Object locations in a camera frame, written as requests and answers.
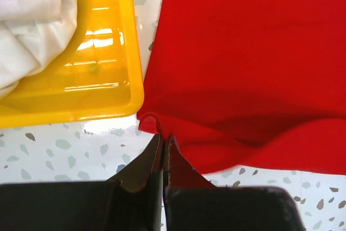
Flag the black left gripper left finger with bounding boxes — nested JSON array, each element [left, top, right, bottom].
[[109, 134, 164, 230]]

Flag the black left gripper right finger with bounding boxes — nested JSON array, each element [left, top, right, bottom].
[[163, 136, 216, 230]]

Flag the red t shirt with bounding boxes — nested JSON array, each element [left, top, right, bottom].
[[137, 0, 345, 175]]

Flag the yellow plastic tray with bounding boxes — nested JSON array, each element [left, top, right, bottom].
[[1, 0, 144, 128]]

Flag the white t shirt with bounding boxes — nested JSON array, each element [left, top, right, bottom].
[[1, 0, 77, 97]]

